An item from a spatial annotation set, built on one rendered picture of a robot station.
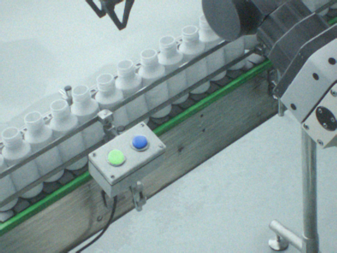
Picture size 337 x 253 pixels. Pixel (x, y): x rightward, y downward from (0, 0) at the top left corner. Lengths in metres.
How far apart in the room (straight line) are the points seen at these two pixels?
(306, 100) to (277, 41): 0.08
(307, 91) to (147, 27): 3.02
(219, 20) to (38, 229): 0.81
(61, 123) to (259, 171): 1.55
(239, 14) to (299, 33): 0.08
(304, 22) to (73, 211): 0.89
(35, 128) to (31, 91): 2.10
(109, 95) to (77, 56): 2.19
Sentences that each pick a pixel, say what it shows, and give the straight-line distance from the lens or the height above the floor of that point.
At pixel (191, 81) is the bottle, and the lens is 1.83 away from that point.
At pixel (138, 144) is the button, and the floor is 1.12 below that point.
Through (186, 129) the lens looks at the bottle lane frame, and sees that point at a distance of 1.84.
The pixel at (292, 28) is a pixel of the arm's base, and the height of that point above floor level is 1.59.
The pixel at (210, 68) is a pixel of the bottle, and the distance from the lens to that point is 1.87.
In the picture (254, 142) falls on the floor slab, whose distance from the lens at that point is 3.21.
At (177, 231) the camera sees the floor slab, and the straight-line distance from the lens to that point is 2.91.
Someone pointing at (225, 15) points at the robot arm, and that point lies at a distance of 1.04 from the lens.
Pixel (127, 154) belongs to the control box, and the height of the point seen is 1.11.
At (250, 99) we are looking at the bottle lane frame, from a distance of 1.95.
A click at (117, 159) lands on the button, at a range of 1.55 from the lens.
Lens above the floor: 2.14
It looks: 42 degrees down
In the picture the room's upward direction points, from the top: 11 degrees counter-clockwise
